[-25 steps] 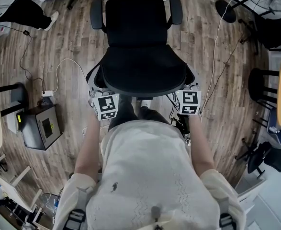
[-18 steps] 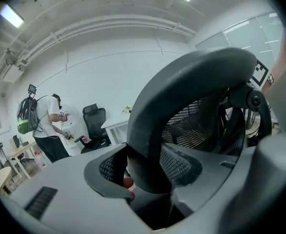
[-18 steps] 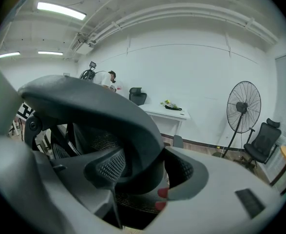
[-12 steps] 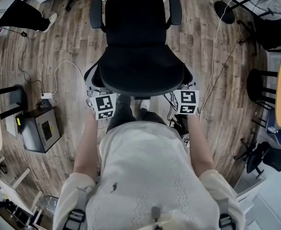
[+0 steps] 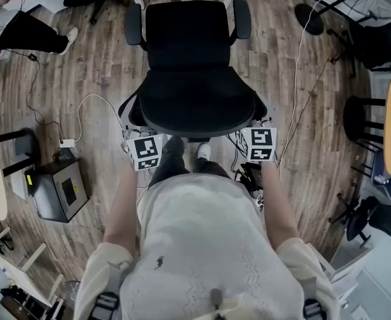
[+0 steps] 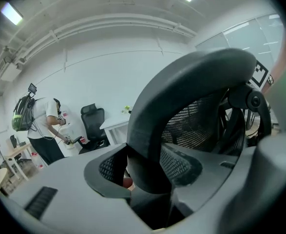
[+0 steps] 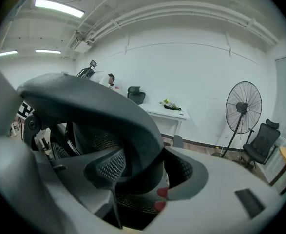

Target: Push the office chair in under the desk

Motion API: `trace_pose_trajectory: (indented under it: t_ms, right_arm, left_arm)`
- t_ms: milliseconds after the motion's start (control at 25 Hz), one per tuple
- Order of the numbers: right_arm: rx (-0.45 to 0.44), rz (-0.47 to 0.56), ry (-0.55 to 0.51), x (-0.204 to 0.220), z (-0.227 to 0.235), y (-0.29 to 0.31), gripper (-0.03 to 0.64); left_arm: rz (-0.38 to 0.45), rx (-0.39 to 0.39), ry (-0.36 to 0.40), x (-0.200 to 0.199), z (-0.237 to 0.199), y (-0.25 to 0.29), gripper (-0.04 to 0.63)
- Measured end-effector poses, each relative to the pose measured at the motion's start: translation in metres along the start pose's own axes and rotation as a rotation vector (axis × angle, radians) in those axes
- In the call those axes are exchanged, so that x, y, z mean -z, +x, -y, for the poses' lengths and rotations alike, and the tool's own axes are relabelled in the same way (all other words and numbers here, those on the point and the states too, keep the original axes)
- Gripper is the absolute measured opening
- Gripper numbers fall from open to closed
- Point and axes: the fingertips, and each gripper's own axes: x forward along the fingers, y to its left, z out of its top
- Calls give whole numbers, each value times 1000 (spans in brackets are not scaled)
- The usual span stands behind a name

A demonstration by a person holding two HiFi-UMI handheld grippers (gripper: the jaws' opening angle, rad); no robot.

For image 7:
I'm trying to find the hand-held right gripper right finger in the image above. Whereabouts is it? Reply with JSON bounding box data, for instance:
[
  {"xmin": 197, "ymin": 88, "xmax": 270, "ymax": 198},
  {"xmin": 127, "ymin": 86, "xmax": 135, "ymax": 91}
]
[{"xmin": 142, "ymin": 146, "xmax": 286, "ymax": 234}]

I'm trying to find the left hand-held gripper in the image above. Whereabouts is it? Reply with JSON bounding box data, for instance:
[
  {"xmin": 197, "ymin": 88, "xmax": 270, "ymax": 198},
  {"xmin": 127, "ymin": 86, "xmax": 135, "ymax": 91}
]
[{"xmin": 18, "ymin": 100, "xmax": 36, "ymax": 118}]

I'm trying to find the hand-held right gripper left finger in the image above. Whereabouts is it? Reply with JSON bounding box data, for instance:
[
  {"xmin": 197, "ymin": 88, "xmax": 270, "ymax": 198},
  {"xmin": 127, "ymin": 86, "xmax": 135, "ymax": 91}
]
[{"xmin": 32, "ymin": 147, "xmax": 127, "ymax": 234}]

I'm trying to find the black mesh office chair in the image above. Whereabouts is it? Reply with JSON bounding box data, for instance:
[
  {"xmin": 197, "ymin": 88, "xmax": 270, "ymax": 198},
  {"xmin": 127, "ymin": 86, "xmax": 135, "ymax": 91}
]
[{"xmin": 16, "ymin": 72, "xmax": 184, "ymax": 230}]

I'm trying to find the person's right hand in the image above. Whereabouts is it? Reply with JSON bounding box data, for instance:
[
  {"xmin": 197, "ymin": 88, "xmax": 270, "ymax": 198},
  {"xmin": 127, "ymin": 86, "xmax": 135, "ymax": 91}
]
[{"xmin": 154, "ymin": 187, "xmax": 169, "ymax": 211}]

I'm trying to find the white desk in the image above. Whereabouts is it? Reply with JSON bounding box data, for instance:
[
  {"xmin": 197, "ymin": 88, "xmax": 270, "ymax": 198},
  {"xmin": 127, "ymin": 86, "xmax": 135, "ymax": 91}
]
[{"xmin": 139, "ymin": 103, "xmax": 191, "ymax": 143}]

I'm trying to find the long ceiling light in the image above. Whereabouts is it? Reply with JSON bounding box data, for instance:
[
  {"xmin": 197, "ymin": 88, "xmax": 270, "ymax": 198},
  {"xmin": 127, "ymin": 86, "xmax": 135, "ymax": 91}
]
[
  {"xmin": 35, "ymin": 49, "xmax": 62, "ymax": 54},
  {"xmin": 34, "ymin": 0, "xmax": 85, "ymax": 19},
  {"xmin": 0, "ymin": 50, "xmax": 19, "ymax": 58}
]

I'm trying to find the black green backpack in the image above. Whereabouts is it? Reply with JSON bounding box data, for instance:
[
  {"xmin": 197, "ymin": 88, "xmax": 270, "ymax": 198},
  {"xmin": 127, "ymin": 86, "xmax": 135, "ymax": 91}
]
[{"xmin": 76, "ymin": 67, "xmax": 95, "ymax": 79}]

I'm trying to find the green artificial plant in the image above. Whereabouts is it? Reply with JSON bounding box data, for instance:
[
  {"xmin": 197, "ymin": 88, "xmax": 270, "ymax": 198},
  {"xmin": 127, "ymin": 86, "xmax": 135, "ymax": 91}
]
[{"xmin": 159, "ymin": 98, "xmax": 177, "ymax": 108}]

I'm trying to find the black highback office chair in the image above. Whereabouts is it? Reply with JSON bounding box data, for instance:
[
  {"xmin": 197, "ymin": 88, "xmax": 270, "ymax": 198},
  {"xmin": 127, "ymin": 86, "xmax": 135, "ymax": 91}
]
[
  {"xmin": 232, "ymin": 118, "xmax": 281, "ymax": 170},
  {"xmin": 127, "ymin": 86, "xmax": 146, "ymax": 106}
]

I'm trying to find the white ceiling air conditioner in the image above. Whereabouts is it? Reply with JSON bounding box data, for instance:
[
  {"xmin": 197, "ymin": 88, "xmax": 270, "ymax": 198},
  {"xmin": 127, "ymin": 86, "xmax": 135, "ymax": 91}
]
[{"xmin": 71, "ymin": 37, "xmax": 92, "ymax": 53}]

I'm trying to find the white ceiling pipe bundle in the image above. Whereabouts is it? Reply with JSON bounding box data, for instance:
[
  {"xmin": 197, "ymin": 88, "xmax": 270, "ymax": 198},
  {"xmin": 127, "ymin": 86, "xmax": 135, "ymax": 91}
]
[{"xmin": 69, "ymin": 1, "xmax": 280, "ymax": 48}]

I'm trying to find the black pedestal fan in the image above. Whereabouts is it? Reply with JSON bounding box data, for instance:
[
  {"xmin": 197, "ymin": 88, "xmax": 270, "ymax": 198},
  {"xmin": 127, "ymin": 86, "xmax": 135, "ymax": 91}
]
[{"xmin": 212, "ymin": 81, "xmax": 263, "ymax": 158}]

